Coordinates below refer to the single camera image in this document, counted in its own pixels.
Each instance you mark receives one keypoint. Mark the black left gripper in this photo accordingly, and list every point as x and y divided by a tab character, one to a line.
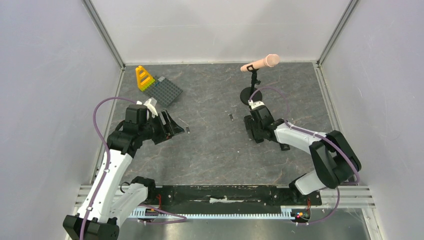
168	130

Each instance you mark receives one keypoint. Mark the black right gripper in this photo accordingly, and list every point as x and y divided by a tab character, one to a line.
253	129

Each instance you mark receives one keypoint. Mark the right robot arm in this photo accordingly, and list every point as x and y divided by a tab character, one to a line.
333	159

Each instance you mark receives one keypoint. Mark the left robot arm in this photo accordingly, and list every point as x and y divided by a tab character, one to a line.
100	216

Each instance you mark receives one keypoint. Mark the black microphone stand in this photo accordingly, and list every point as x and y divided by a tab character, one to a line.
247	92

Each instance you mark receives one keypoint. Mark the grey studded baseplate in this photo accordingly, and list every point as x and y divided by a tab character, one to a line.
163	91

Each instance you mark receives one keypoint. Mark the yellow toy ladder block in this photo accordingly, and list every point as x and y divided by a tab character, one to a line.
143	78

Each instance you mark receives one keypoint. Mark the pink microphone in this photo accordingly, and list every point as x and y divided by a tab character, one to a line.
270	61

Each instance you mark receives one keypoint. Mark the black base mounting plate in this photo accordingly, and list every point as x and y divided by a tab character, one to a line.
228	199

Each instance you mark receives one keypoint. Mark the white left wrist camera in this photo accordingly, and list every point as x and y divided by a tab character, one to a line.
151	106

